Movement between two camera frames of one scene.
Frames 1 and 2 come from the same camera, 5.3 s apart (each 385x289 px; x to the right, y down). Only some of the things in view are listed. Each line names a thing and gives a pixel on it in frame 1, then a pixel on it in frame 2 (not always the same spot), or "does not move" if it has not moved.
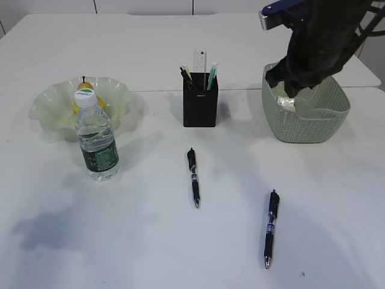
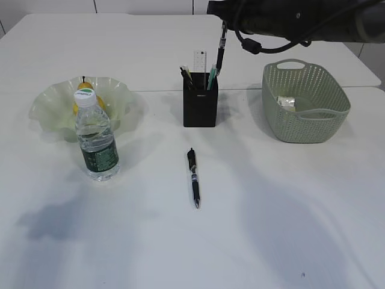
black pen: [187, 77] does not move
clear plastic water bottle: [96, 138] does not move
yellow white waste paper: [286, 101] does not move
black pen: [191, 158] does not move
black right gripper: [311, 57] → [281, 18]
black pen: [269, 234] → [222, 48]
